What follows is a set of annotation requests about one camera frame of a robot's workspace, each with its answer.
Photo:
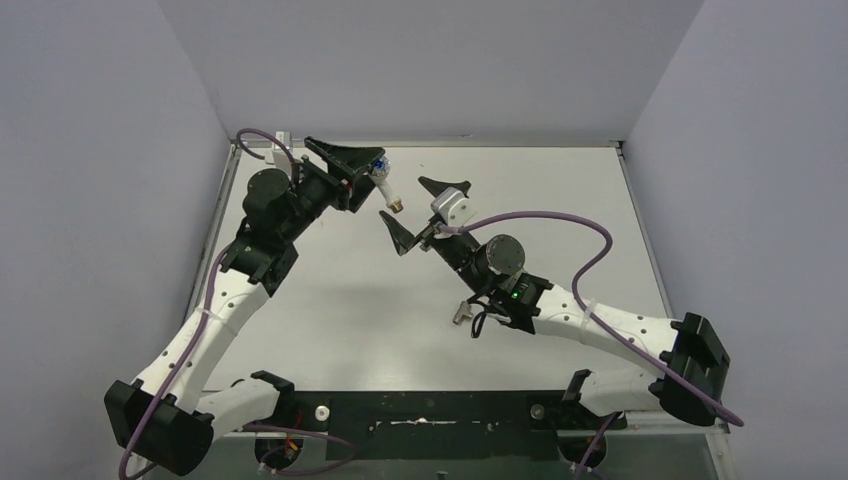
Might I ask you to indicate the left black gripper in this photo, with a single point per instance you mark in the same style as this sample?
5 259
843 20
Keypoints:
338 188

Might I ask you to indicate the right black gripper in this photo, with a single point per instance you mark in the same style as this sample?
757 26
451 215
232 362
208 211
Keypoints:
406 240

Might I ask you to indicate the white faucet with chrome knob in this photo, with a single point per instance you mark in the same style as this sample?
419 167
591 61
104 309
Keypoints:
385 182

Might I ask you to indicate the metal tee pipe fitting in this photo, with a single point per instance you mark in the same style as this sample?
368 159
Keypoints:
463 314

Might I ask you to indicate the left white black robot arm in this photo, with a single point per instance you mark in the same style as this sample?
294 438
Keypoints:
163 415

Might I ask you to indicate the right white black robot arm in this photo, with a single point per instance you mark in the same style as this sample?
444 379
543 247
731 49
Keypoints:
678 366

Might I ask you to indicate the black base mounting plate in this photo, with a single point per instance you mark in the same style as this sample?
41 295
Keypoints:
539 425

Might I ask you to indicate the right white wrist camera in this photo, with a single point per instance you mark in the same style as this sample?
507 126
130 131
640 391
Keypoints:
453 208

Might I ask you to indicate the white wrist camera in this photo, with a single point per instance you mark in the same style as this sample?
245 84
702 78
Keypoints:
453 208
280 150

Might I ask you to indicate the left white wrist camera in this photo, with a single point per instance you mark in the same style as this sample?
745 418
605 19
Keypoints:
280 150

